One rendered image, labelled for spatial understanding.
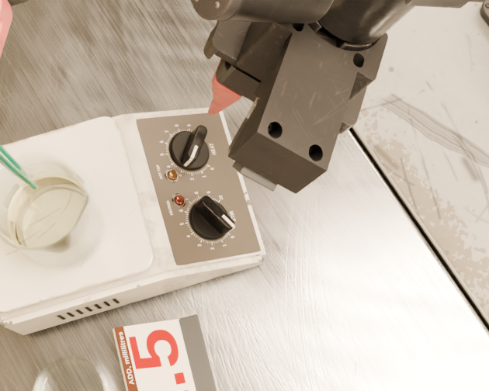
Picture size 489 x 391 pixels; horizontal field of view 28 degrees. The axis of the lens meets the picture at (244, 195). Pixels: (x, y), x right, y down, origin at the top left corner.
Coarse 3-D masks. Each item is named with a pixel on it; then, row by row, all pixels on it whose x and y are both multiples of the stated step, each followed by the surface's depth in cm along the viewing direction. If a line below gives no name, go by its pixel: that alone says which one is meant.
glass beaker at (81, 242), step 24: (0, 168) 62; (24, 168) 63; (48, 168) 64; (72, 168) 61; (0, 192) 63; (0, 216) 63; (96, 216) 65; (72, 240) 62; (96, 240) 67; (48, 264) 66; (72, 264) 67
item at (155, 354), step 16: (128, 336) 72; (144, 336) 73; (160, 336) 73; (176, 336) 74; (144, 352) 72; (160, 352) 73; (176, 352) 74; (144, 368) 72; (160, 368) 72; (176, 368) 73; (144, 384) 71; (160, 384) 72; (176, 384) 73
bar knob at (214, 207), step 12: (204, 204) 71; (216, 204) 71; (192, 216) 72; (204, 216) 72; (216, 216) 71; (228, 216) 71; (192, 228) 71; (204, 228) 72; (216, 228) 72; (228, 228) 71
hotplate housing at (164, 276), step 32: (128, 128) 72; (224, 128) 77; (160, 224) 70; (256, 224) 75; (160, 256) 70; (256, 256) 74; (96, 288) 69; (128, 288) 70; (160, 288) 72; (0, 320) 69; (32, 320) 70; (64, 320) 74
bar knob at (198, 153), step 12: (180, 132) 74; (192, 132) 74; (204, 132) 73; (180, 144) 73; (192, 144) 72; (204, 144) 74; (180, 156) 73; (192, 156) 72; (204, 156) 74; (192, 168) 73
